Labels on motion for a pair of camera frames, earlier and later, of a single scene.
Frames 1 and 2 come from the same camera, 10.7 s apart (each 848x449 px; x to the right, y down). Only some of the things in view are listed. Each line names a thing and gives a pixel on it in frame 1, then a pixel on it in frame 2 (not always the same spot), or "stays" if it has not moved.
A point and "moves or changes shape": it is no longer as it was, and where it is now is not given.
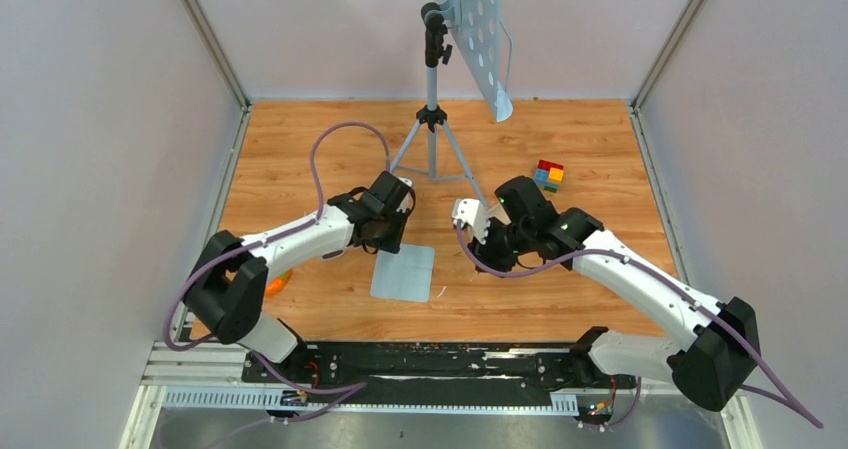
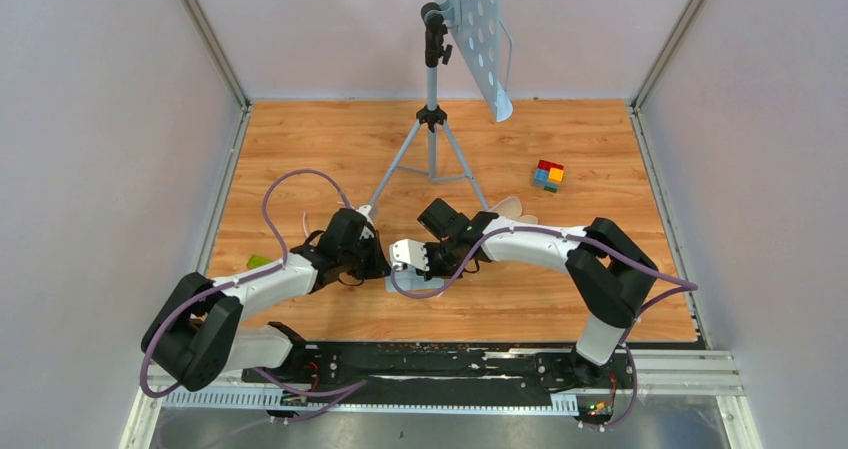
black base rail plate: x=516 y=374 stays
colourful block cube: x=549 y=174 stays
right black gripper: x=485 y=254 -> x=434 y=272
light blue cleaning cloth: x=404 y=276 moves or changes shape
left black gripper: x=392 y=243 -> x=379 y=264
